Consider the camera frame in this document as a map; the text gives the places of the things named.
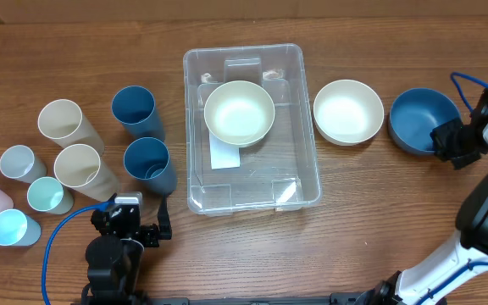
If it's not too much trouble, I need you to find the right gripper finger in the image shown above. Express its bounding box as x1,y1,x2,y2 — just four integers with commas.
451,151,481,170
430,118,463,161

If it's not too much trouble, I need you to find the dark blue bowl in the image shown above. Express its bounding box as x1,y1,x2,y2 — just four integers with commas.
388,88,461,156

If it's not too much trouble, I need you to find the mint green small cup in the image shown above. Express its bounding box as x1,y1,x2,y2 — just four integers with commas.
26,176,74,214

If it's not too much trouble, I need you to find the cream bowl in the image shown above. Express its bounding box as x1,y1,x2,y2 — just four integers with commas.
313,80,385,146
203,80,276,147

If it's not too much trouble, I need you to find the light blue small cup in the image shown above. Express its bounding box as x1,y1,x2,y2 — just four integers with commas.
0,209,42,247

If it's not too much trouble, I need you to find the beige tall cup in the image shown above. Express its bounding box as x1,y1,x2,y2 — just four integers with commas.
53,144,120,202
37,99,105,155

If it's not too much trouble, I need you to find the grey small cup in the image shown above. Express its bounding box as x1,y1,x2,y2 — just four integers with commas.
0,145,47,184

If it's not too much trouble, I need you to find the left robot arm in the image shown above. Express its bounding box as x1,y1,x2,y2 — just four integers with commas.
80,192,172,305

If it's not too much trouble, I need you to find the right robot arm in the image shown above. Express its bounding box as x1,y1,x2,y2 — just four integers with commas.
356,84,488,305

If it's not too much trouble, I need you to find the dark blue tall cup front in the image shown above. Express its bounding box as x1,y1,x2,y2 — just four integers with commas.
124,137,178,195

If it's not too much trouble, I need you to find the dark blue tall cup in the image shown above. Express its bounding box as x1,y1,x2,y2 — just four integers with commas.
124,137,178,195
111,86,165,141

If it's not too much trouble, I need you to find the beige tall cup front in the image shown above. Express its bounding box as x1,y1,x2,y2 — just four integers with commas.
53,144,120,202

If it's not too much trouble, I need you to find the white label in bin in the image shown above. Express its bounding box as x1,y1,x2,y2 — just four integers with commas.
209,133,241,169

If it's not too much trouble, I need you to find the dark blue tall cup rear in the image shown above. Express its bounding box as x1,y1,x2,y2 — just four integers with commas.
111,86,165,141

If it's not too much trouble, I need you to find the clear plastic storage bin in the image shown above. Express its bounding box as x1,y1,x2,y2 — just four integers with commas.
183,43,322,216

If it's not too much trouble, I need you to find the left blue cable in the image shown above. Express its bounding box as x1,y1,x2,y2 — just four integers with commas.
41,201,114,305

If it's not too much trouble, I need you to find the blue cable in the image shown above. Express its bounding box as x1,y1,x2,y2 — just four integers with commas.
450,71,488,114
41,201,114,305

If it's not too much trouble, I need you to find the right blue cable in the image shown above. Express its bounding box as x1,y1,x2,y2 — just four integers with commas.
450,71,488,114

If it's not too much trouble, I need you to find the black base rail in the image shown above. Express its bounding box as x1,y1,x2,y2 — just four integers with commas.
148,292,366,305

